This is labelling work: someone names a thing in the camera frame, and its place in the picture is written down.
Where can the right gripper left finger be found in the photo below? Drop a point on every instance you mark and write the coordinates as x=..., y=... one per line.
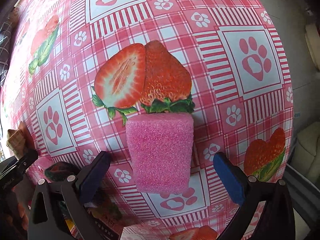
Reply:
x=90, y=177

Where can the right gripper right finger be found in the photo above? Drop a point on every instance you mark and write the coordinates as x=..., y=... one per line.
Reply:
x=231, y=176

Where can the beige sock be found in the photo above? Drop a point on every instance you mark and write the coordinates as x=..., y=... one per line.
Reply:
x=16, y=142

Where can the pink foam sponge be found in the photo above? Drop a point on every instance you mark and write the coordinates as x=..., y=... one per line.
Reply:
x=160, y=146

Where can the pink patterned carton box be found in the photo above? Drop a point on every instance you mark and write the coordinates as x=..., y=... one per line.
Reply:
x=114, y=224

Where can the pink strawberry tablecloth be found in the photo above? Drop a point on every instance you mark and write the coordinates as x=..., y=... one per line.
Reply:
x=80, y=69

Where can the navy plaid cloth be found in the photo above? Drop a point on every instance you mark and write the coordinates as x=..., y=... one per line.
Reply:
x=6, y=30

